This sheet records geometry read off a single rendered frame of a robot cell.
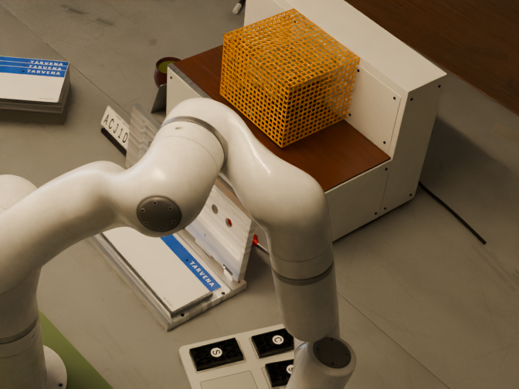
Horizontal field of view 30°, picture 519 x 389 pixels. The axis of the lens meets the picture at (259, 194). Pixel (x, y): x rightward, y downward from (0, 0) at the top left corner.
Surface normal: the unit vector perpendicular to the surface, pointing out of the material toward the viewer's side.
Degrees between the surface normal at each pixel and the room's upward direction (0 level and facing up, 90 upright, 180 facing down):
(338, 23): 0
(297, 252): 84
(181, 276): 0
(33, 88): 0
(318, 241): 79
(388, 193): 90
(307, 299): 85
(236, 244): 83
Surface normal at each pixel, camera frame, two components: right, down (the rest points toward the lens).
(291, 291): -0.44, 0.61
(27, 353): 0.74, 0.47
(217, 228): -0.77, 0.29
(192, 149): 0.44, -0.61
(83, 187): -0.63, -0.07
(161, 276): 0.08, -0.72
